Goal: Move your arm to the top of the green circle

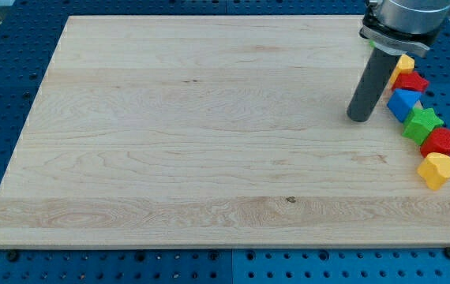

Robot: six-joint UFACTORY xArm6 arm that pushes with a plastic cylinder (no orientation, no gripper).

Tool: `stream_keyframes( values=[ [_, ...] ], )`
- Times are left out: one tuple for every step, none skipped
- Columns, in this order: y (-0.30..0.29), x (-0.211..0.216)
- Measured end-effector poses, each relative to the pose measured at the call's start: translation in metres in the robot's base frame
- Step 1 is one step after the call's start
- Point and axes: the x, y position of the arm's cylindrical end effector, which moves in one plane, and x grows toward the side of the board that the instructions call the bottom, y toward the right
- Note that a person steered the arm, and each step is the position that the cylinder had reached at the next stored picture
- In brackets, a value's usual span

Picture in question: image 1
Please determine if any light wooden board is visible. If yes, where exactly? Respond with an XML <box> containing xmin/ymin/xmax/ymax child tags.
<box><xmin>0</xmin><ymin>16</ymin><xmax>450</xmax><ymax>249</ymax></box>

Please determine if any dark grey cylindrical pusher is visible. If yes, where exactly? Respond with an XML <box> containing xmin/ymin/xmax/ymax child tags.
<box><xmin>347</xmin><ymin>48</ymin><xmax>399</xmax><ymax>122</ymax></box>

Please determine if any blue triangular block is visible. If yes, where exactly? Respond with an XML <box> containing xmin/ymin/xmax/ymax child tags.
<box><xmin>387</xmin><ymin>88</ymin><xmax>422</xmax><ymax>122</ymax></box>

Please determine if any green star block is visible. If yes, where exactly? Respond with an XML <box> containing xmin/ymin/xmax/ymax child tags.
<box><xmin>402</xmin><ymin>107</ymin><xmax>444</xmax><ymax>146</ymax></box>

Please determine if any red star block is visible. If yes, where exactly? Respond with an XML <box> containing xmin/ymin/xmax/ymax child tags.
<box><xmin>391</xmin><ymin>71</ymin><xmax>429</xmax><ymax>93</ymax></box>

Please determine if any yellow heart block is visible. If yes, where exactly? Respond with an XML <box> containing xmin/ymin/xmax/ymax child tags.
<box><xmin>417</xmin><ymin>152</ymin><xmax>450</xmax><ymax>191</ymax></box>

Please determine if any red cylinder block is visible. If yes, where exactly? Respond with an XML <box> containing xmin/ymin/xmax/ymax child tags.
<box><xmin>420</xmin><ymin>127</ymin><xmax>450</xmax><ymax>157</ymax></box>

